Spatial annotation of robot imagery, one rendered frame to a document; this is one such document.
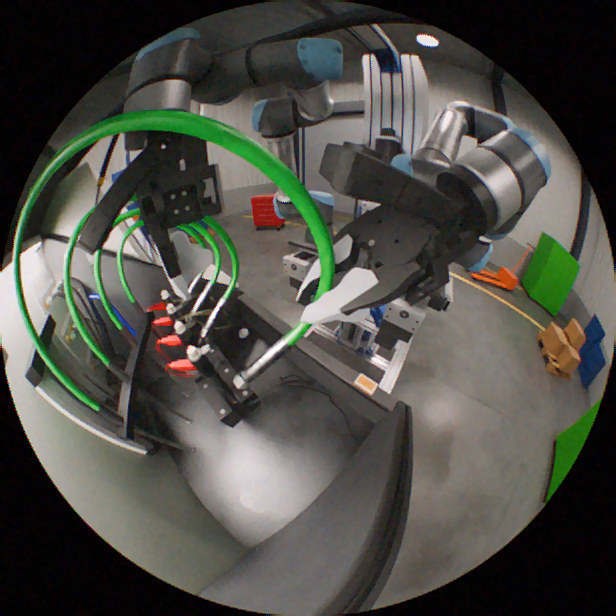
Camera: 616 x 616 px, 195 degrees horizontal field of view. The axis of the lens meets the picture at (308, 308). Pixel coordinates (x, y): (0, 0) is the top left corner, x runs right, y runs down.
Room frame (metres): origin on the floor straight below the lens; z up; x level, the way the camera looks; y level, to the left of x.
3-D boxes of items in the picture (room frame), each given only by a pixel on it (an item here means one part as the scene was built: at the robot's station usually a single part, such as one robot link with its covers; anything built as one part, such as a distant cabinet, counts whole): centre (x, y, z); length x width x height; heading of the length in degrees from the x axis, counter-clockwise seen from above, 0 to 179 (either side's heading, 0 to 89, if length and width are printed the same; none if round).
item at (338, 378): (0.31, 0.03, 0.87); 0.62 x 0.04 x 0.16; 48
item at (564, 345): (0.14, -4.38, 0.39); 1.20 x 0.85 x 0.79; 64
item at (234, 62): (0.27, 0.12, 1.53); 0.11 x 0.11 x 0.08; 84
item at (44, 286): (0.10, 0.54, 1.21); 0.13 x 0.03 x 0.31; 48
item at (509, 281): (2.38, -4.09, 0.60); 1.60 x 0.52 x 1.21; 77
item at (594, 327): (-0.62, -6.50, 0.61); 1.26 x 0.48 x 1.22; 142
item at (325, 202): (0.86, -0.05, 1.20); 0.13 x 0.12 x 0.14; 84
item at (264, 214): (4.57, 0.97, 0.43); 0.70 x 0.46 x 0.86; 77
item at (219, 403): (0.22, 0.28, 0.91); 0.34 x 0.10 x 0.15; 48
